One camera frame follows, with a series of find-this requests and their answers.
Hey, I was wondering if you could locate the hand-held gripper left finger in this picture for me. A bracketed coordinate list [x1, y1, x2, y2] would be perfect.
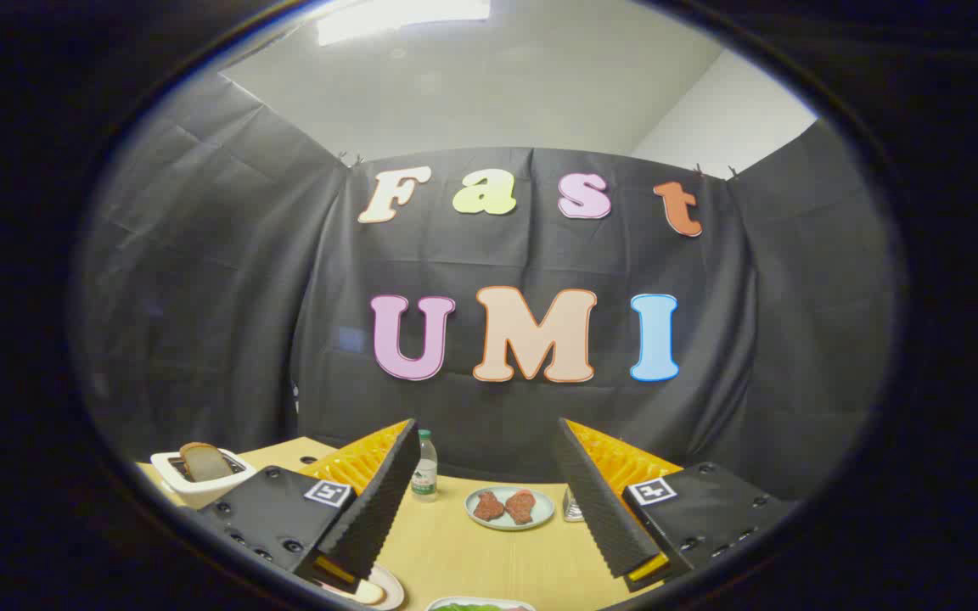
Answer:
[186, 418, 422, 594]

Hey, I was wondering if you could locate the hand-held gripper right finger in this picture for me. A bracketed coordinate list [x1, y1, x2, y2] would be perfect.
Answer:
[553, 418, 798, 592]

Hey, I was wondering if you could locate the pale blue plate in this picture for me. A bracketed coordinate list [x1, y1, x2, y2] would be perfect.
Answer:
[464, 485, 556, 532]

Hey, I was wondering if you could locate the clear plastic water bottle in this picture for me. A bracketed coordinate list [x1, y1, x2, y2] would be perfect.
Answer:
[411, 429, 439, 503]

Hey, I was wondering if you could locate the beige plate with bread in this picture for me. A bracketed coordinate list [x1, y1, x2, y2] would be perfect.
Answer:
[319, 563, 406, 611]

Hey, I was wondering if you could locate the white plate with lettuce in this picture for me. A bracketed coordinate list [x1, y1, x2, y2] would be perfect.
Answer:
[426, 597, 537, 611]

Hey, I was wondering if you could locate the white toaster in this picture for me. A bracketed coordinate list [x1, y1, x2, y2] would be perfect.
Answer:
[150, 448, 258, 510]

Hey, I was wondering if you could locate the toasted bread slice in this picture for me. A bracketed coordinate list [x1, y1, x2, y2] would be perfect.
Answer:
[179, 442, 235, 483]

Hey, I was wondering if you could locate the black backdrop cloth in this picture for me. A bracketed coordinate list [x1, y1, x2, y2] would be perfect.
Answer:
[73, 72, 904, 502]

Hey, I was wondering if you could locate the ceiling light panel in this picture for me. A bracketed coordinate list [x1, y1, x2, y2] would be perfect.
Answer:
[316, 0, 492, 47]

